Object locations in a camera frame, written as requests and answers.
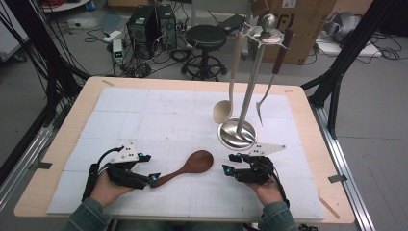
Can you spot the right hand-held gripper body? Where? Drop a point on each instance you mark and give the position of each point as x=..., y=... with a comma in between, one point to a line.
x=256, y=171

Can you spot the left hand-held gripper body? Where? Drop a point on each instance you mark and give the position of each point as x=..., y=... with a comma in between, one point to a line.
x=128, y=176

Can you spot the brown wooden spoon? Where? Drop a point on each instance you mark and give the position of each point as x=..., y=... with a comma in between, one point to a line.
x=198, y=162

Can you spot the beige ladle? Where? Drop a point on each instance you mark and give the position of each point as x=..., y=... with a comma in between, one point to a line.
x=223, y=112

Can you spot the metal utensil stand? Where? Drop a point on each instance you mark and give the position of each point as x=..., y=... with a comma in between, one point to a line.
x=251, y=89

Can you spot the person's right hand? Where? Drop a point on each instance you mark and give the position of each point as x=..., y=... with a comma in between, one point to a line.
x=269, y=192

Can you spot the person's left hand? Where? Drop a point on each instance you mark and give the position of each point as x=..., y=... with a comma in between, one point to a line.
x=106, y=192

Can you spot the grey tape piece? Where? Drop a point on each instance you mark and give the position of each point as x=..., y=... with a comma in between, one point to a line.
x=337, y=178
x=40, y=165

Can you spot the white box with green light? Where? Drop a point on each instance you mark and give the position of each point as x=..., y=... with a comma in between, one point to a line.
x=117, y=51

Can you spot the black round stool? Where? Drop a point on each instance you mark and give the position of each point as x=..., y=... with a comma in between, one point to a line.
x=206, y=37

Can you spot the wide black computer tower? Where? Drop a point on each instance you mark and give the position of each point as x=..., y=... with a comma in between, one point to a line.
x=142, y=32

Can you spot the white power strip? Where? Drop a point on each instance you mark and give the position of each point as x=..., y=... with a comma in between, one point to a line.
x=112, y=36

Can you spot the narrow black computer tower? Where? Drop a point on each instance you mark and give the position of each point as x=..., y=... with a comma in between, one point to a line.
x=167, y=29

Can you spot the black flat device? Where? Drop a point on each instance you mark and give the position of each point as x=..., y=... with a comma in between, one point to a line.
x=231, y=23

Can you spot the cardboard box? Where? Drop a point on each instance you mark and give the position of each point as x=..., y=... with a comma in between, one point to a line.
x=308, y=32

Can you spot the grey rounded device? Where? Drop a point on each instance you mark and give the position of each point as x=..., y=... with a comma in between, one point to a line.
x=341, y=25

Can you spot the white round table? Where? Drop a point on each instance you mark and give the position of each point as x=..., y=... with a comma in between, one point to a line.
x=64, y=5

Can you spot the aluminium rail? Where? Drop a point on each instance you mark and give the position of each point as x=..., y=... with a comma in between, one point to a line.
x=340, y=160
x=22, y=163

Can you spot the black metal frame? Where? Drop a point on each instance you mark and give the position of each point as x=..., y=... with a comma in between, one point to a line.
x=35, y=38
x=349, y=45

